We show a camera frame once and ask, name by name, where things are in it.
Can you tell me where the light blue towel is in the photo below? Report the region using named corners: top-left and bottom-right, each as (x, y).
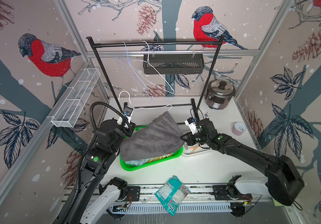
top-left (125, 155), bottom-right (167, 167)

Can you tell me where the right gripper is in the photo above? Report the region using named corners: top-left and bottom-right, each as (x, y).
top-left (180, 130), bottom-right (211, 145)

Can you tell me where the green yellow label card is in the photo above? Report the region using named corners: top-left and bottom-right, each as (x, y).
top-left (273, 198), bottom-right (283, 207)

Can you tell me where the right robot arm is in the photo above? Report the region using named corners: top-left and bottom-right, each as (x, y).
top-left (180, 118), bottom-right (305, 206)

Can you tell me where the light blue wire hanger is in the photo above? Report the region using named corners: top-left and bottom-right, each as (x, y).
top-left (114, 42), bottom-right (153, 99)

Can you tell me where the silver rice cooker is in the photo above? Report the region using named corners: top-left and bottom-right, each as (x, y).
top-left (205, 79), bottom-right (236, 110)

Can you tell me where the green plastic basket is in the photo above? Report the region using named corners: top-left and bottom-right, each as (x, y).
top-left (119, 125), bottom-right (184, 171)

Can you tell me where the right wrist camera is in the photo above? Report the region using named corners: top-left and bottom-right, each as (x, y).
top-left (185, 117), bottom-right (199, 135)

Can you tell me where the black perforated wall basket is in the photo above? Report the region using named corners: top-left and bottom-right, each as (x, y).
top-left (143, 54), bottom-right (204, 75)

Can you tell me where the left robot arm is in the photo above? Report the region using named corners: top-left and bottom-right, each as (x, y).
top-left (53, 119), bottom-right (135, 224)

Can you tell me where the white wire hanger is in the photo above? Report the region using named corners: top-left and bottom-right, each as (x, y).
top-left (138, 41), bottom-right (175, 94)
top-left (117, 90), bottom-right (173, 111)

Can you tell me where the dark grey towel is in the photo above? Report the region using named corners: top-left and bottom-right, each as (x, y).
top-left (120, 111), bottom-right (184, 161)

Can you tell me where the orange clothespin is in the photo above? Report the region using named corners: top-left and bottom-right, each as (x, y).
top-left (190, 146), bottom-right (199, 154)

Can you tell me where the black clothes rack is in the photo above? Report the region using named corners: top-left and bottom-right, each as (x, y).
top-left (86, 34), bottom-right (225, 121)

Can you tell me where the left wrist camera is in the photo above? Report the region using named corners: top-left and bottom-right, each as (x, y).
top-left (117, 102), bottom-right (135, 128)

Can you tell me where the pink cup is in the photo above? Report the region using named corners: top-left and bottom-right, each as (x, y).
top-left (232, 122), bottom-right (247, 136)

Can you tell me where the white plastic tray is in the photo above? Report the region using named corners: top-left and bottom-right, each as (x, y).
top-left (182, 143), bottom-right (212, 156)

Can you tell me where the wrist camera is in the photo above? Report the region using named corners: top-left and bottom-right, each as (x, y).
top-left (117, 102), bottom-right (135, 128)
top-left (185, 117), bottom-right (199, 135)

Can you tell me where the teal snack packet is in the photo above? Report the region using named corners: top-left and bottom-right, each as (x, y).
top-left (155, 175), bottom-right (191, 216)

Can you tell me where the white wire mesh shelf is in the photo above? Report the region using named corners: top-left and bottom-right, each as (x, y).
top-left (51, 68), bottom-right (100, 128)

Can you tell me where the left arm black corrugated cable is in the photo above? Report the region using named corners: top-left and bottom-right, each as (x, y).
top-left (53, 101), bottom-right (127, 224)

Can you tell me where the white wire hanger front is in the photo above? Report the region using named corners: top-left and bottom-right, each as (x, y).
top-left (138, 41), bottom-right (175, 94)

